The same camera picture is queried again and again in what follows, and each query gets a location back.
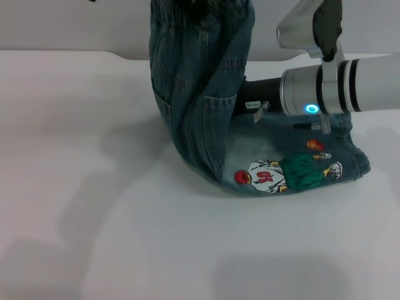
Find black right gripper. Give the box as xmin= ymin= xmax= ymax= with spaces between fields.
xmin=234 ymin=78 xmax=283 ymax=116

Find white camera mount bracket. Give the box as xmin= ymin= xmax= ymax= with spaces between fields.
xmin=309 ymin=40 xmax=348 ymax=135

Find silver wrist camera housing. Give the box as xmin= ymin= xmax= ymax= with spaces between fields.
xmin=276 ymin=0 xmax=344 ymax=61

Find blue denim shorts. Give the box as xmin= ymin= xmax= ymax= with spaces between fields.
xmin=148 ymin=0 xmax=371 ymax=197

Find black cable plug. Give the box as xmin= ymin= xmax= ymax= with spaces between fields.
xmin=292 ymin=122 xmax=323 ymax=131

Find small metal connector plug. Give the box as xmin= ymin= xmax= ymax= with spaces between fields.
xmin=252 ymin=101 xmax=271 ymax=123

